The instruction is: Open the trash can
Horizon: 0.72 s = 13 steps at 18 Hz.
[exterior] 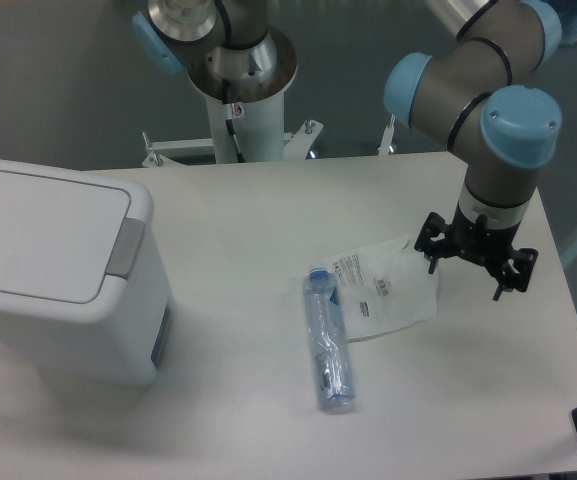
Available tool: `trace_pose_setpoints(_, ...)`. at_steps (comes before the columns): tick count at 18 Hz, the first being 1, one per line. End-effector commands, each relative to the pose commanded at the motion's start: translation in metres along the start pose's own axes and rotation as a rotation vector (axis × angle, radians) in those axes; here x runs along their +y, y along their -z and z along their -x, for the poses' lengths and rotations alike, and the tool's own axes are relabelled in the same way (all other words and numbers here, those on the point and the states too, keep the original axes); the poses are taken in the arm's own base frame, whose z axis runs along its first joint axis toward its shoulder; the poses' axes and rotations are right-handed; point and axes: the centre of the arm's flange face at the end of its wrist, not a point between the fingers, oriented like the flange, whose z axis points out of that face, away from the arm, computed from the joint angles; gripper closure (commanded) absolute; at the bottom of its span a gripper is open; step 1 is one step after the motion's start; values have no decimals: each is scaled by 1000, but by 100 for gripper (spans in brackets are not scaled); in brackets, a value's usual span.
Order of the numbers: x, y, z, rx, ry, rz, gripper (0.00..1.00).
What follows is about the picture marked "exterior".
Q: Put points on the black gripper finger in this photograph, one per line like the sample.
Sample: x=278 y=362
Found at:
x=512 y=272
x=435 y=240

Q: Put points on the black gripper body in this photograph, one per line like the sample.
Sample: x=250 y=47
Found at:
x=482 y=234

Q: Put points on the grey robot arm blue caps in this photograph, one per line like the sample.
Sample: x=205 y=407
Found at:
x=471 y=102

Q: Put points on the white push-lid trash can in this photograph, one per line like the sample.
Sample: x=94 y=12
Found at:
x=83 y=288

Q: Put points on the crumpled clear plastic bag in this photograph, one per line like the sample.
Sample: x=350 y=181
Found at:
x=383 y=288

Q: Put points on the clear plastic water bottle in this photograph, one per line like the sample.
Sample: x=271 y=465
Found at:
x=331 y=365

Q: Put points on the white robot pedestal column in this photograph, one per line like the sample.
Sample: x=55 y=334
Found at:
x=247 y=132

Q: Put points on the white pedestal base frame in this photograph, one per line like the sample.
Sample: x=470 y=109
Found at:
x=296 y=146

